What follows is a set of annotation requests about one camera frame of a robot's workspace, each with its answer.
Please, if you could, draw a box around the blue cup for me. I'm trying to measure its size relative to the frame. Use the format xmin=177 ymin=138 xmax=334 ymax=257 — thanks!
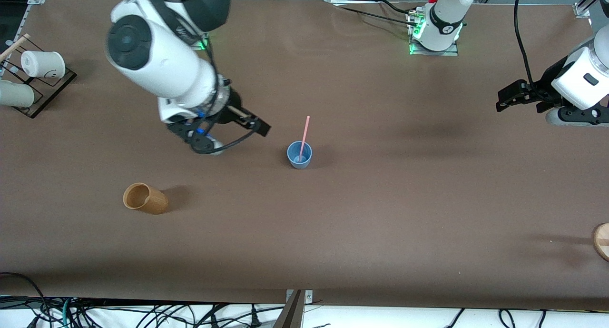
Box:
xmin=286 ymin=141 xmax=314 ymax=170

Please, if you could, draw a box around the brown wooden cup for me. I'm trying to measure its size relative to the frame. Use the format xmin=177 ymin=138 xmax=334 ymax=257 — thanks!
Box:
xmin=123 ymin=183 xmax=169 ymax=215

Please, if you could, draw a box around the dark support post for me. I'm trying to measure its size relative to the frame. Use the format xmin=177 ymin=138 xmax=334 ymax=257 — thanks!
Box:
xmin=272 ymin=290 xmax=305 ymax=328

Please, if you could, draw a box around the wooden stick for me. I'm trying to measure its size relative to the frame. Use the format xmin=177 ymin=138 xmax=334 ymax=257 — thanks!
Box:
xmin=0 ymin=33 xmax=31 ymax=62

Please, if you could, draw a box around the black table cable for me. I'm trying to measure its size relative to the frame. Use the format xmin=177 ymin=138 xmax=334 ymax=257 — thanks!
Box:
xmin=334 ymin=6 xmax=415 ymax=27
xmin=375 ymin=0 xmax=420 ymax=15

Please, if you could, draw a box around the round wooden board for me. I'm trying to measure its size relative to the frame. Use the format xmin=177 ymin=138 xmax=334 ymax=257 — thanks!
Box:
xmin=592 ymin=222 xmax=609 ymax=262

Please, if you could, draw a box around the pink straw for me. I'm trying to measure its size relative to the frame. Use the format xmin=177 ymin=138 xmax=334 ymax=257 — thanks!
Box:
xmin=298 ymin=116 xmax=311 ymax=160

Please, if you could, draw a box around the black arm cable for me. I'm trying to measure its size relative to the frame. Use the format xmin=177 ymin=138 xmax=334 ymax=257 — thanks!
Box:
xmin=189 ymin=126 xmax=258 ymax=155
xmin=514 ymin=0 xmax=539 ymax=88

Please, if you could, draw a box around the metal table bracket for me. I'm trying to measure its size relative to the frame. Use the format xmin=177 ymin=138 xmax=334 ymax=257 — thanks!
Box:
xmin=285 ymin=289 xmax=314 ymax=306

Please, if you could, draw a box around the black cup rack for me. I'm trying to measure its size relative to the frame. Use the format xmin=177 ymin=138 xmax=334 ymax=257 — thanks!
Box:
xmin=0 ymin=57 xmax=78 ymax=119

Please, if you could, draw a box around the white cup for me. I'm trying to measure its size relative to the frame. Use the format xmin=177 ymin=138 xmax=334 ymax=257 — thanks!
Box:
xmin=0 ymin=79 xmax=35 ymax=109
xmin=21 ymin=50 xmax=66 ymax=79

